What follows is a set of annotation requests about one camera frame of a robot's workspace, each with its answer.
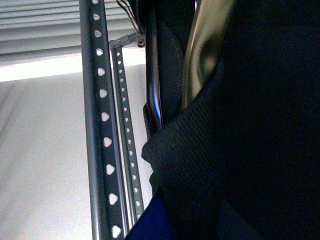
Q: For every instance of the chrome clothes hanger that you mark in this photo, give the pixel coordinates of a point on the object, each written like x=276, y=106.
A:
x=201, y=59

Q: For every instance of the black garment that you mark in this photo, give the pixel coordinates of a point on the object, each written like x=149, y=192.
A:
x=242, y=162

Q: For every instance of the grey metal clothes rack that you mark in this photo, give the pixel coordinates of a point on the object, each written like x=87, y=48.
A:
x=116, y=200

